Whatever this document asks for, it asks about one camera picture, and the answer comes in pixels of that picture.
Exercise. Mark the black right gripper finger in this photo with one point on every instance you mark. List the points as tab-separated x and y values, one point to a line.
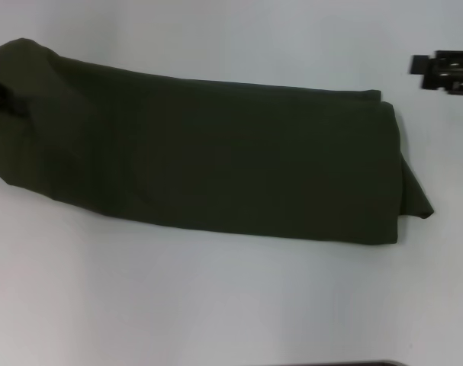
450	84
444	63

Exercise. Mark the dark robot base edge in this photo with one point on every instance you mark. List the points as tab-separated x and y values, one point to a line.
406	363

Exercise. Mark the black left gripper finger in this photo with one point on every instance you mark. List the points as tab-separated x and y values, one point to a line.
2	95

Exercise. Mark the dark green FREE t-shirt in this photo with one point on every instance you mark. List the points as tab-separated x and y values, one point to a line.
216	160

